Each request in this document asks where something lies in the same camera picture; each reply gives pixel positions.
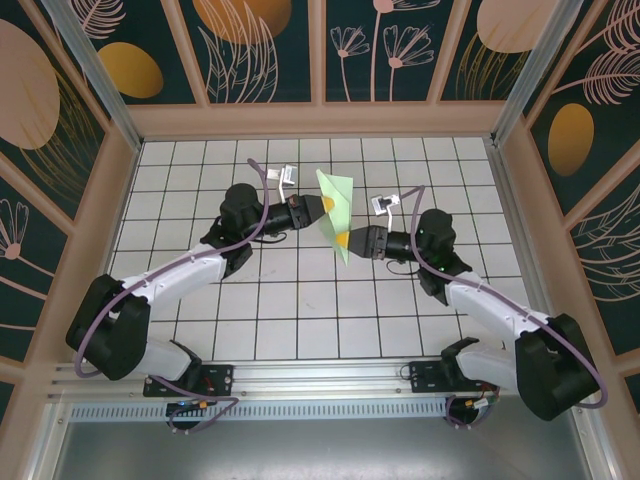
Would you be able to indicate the light green paper sheet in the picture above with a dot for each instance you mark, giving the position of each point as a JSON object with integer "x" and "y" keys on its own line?
{"x": 340, "y": 200}

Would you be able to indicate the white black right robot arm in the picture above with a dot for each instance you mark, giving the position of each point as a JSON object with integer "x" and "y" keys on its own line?
{"x": 495, "y": 305}

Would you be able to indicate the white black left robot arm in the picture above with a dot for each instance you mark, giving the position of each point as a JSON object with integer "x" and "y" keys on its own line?
{"x": 170, "y": 275}

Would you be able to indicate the grey metal shelf plate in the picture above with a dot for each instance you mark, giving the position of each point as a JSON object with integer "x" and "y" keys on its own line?
{"x": 325, "y": 450}

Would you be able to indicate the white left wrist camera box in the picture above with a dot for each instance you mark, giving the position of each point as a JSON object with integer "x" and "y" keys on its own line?
{"x": 289, "y": 174}

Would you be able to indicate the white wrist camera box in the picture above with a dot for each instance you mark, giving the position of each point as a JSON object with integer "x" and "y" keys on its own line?
{"x": 382, "y": 202}
{"x": 289, "y": 174}

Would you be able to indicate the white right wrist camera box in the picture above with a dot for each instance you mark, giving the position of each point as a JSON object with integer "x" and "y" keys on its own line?
{"x": 382, "y": 202}

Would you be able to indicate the aluminium side rail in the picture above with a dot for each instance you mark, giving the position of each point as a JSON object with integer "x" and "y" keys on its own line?
{"x": 520, "y": 240}

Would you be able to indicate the dark wall panel pink flowers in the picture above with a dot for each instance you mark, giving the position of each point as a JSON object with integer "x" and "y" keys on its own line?
{"x": 360, "y": 75}

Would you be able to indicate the long aluminium mounting rail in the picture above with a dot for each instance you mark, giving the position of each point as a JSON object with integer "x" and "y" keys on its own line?
{"x": 325, "y": 375}

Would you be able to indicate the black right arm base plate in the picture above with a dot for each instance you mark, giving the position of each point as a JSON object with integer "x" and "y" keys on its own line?
{"x": 425, "y": 377}

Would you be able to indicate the dark wall panel orange oval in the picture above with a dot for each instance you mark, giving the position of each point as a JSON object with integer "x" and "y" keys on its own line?
{"x": 130, "y": 70}
{"x": 570, "y": 140}

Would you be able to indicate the dark wall panel orange circle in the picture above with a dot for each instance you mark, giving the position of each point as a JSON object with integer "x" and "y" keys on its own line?
{"x": 240, "y": 30}

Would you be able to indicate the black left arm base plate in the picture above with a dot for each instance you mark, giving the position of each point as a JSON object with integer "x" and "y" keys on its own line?
{"x": 220, "y": 380}

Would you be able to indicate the dark wall panel pink feather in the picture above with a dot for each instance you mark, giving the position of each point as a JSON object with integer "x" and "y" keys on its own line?
{"x": 610, "y": 260}

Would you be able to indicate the aluminium corner post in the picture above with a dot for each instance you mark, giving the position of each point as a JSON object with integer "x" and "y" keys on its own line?
{"x": 530, "y": 70}
{"x": 100, "y": 85}

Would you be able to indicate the dark wall panel pink circle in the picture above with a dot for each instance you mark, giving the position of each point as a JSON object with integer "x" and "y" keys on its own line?
{"x": 500, "y": 25}
{"x": 30, "y": 100}

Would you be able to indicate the dark wall panel single flower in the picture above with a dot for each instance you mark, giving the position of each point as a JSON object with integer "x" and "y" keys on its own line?
{"x": 25, "y": 280}

